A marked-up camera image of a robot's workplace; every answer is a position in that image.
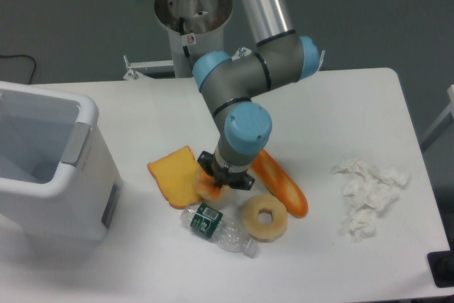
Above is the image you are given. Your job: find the crushed clear plastic bottle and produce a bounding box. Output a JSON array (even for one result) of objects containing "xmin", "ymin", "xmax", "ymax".
[{"xmin": 180, "ymin": 203, "xmax": 258, "ymax": 258}]

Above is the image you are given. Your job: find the white open bin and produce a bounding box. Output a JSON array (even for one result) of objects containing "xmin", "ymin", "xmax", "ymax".
[{"xmin": 1, "ymin": 82, "xmax": 123, "ymax": 240}]

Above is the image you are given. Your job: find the long orange baguette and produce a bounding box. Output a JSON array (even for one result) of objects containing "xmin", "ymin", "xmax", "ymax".
[{"xmin": 251, "ymin": 149, "xmax": 309, "ymax": 219}]

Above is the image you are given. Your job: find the round knotted bread roll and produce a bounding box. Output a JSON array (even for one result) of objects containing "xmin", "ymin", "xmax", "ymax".
[{"xmin": 193, "ymin": 168, "xmax": 229, "ymax": 200}]

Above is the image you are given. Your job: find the beige ring donut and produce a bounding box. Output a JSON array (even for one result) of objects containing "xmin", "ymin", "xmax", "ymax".
[{"xmin": 241, "ymin": 194, "xmax": 287, "ymax": 242}]

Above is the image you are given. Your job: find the black device at edge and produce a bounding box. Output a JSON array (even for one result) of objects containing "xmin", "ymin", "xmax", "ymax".
[{"xmin": 427, "ymin": 250, "xmax": 453, "ymax": 288}]

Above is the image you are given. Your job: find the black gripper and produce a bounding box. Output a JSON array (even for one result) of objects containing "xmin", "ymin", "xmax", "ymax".
[{"xmin": 197, "ymin": 151, "xmax": 255, "ymax": 190}]

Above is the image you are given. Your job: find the black floor cable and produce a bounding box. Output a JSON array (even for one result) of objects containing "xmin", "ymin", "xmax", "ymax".
[{"xmin": 0, "ymin": 54, "xmax": 37, "ymax": 84}]

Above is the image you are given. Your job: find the orange toast slice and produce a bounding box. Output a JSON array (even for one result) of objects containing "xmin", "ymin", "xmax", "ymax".
[{"xmin": 147, "ymin": 145, "xmax": 201, "ymax": 209}]

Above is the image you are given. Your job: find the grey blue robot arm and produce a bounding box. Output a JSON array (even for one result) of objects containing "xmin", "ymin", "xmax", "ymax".
[{"xmin": 154, "ymin": 0, "xmax": 322, "ymax": 190}]

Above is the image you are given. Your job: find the crumpled white tissue paper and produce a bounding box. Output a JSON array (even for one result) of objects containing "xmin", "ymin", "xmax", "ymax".
[{"xmin": 331, "ymin": 158, "xmax": 411, "ymax": 243}]

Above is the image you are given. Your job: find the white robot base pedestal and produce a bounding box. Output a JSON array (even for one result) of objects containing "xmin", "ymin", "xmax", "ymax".
[{"xmin": 122, "ymin": 0, "xmax": 326, "ymax": 81}]

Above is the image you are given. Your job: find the white frame at right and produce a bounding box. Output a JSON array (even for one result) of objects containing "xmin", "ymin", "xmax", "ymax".
[{"xmin": 419, "ymin": 85, "xmax": 453, "ymax": 153}]

